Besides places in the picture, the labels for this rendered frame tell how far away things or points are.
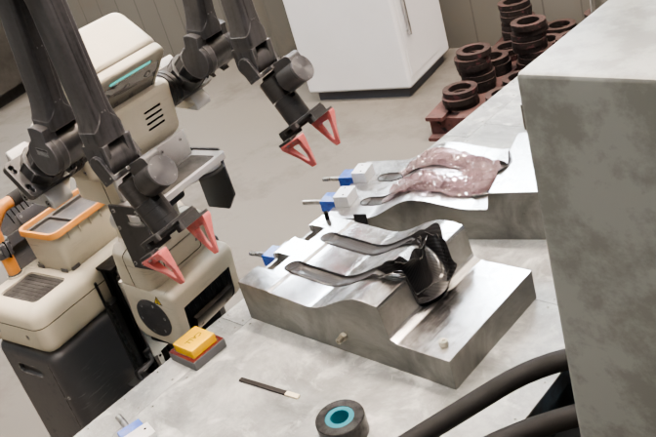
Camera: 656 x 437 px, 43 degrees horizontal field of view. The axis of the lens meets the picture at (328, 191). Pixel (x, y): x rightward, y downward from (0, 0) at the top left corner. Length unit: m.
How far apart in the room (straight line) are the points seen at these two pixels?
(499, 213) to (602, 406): 0.89
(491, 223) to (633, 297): 0.99
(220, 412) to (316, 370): 0.18
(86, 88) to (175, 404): 0.58
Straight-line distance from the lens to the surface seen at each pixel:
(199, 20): 1.83
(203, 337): 1.64
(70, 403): 2.20
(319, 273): 1.61
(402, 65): 4.62
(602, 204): 0.70
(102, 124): 1.49
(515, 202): 1.67
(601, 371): 0.82
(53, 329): 2.08
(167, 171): 1.46
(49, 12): 1.45
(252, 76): 1.78
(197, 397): 1.57
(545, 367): 1.22
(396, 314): 1.42
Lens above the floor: 1.72
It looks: 26 degrees down
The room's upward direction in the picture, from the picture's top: 17 degrees counter-clockwise
